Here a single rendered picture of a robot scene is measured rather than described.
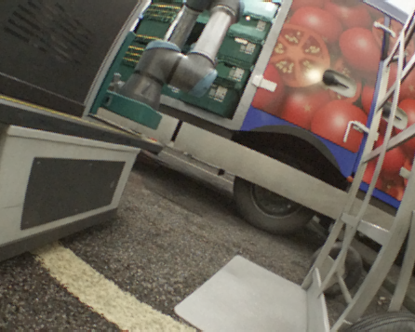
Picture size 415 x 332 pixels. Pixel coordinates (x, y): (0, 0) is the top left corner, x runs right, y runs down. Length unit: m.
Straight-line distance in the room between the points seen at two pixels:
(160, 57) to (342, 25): 1.70
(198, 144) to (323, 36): 1.33
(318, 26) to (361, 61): 0.45
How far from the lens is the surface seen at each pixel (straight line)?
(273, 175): 1.58
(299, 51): 1.86
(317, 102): 1.72
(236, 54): 2.02
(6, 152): 0.36
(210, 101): 1.58
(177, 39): 1.15
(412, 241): 0.47
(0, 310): 0.46
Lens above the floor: 0.36
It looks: 3 degrees down
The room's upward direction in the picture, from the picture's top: 24 degrees clockwise
